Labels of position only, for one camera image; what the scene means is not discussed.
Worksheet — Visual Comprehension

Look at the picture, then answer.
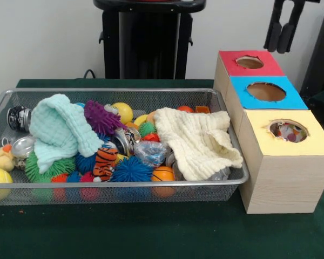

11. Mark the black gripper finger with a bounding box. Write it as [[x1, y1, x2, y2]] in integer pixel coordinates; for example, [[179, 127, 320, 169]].
[[263, 0, 287, 52], [276, 0, 306, 54]]

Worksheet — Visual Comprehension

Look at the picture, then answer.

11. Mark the colourful printed cloth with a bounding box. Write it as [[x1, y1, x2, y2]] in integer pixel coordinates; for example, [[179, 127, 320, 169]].
[[275, 122, 308, 143]]

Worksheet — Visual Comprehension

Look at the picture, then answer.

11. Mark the wooden box with three holes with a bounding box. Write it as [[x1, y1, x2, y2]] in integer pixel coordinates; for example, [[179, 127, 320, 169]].
[[213, 50, 324, 214]]

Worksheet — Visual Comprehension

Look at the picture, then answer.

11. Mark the cream knitted cloth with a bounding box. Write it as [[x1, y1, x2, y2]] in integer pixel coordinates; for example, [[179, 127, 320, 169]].
[[153, 107, 244, 181]]

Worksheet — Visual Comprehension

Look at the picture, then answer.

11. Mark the small orange basketball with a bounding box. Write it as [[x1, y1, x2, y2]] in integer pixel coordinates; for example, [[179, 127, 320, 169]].
[[152, 166, 176, 182]]

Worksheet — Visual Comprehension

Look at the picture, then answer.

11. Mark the purple spiky toy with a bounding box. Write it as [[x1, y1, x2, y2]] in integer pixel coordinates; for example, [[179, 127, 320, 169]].
[[84, 99, 127, 135]]

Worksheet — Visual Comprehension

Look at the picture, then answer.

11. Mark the blue spiky ball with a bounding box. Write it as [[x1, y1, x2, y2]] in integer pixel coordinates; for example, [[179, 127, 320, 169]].
[[110, 155, 155, 183]]

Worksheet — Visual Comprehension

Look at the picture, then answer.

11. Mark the tiger plush toy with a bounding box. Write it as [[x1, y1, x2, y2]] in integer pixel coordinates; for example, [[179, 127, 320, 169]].
[[93, 147, 119, 182]]

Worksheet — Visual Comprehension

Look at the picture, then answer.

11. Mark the mint green cloth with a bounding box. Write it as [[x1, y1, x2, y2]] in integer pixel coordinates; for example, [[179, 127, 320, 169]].
[[29, 93, 105, 174]]

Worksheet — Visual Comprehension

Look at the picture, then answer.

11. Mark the green spiky ball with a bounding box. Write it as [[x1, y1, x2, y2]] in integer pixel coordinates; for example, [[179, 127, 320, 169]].
[[24, 151, 77, 183]]

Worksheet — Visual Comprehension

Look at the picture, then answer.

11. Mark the black and silver can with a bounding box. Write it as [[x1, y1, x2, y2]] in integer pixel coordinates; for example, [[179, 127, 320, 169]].
[[6, 106, 32, 133]]

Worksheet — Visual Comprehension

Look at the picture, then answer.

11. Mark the yellow plush duck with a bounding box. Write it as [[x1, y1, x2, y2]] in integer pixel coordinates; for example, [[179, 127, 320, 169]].
[[0, 144, 16, 172]]

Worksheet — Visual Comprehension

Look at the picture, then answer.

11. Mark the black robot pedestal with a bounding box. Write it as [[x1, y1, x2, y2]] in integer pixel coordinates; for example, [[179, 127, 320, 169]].
[[93, 0, 207, 80]]

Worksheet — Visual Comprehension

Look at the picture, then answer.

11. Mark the wire mesh bin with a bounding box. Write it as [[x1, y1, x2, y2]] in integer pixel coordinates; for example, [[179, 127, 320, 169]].
[[0, 87, 251, 206]]

